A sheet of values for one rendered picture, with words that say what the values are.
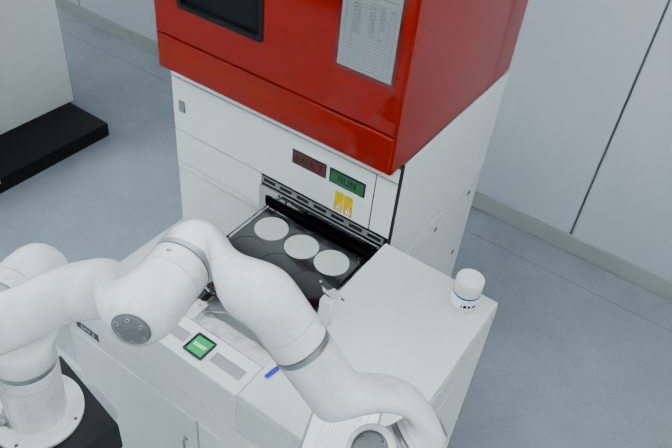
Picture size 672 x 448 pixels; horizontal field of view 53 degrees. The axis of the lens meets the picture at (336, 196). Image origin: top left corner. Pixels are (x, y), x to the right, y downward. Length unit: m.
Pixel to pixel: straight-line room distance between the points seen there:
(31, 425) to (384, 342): 0.78
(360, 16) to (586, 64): 1.68
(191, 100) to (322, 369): 1.30
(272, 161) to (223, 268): 1.07
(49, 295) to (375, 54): 0.85
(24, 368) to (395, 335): 0.81
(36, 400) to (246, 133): 0.95
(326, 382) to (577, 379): 2.10
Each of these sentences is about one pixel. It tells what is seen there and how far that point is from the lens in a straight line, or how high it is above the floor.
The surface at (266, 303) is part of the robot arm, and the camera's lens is 0.94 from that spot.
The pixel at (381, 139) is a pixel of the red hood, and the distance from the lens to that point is 1.64.
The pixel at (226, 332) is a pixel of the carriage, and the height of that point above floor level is 0.88.
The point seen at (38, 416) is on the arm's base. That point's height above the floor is 0.99.
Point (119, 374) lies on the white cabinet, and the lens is 1.96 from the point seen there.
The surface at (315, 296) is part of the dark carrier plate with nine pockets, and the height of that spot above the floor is 0.90.
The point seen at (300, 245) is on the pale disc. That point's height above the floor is 0.90.
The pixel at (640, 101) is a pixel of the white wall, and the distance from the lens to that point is 3.08.
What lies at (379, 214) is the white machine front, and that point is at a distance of 1.85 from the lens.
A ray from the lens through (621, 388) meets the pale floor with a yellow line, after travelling 3.08.
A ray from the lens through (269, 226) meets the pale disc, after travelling 1.99.
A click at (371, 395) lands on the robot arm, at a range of 1.06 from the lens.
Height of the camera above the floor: 2.25
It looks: 40 degrees down
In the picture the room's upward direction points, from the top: 6 degrees clockwise
